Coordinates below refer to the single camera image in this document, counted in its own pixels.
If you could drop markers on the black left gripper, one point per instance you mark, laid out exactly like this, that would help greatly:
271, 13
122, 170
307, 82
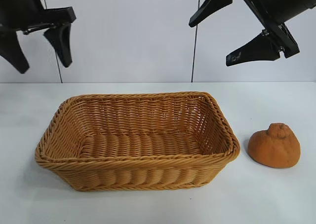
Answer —
19, 9

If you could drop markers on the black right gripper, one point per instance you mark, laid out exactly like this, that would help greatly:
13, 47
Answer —
279, 4

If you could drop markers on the bumpy orange fruit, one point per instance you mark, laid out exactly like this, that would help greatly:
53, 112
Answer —
274, 150

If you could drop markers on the brown woven wicker basket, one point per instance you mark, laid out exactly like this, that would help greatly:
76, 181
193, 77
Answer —
138, 160

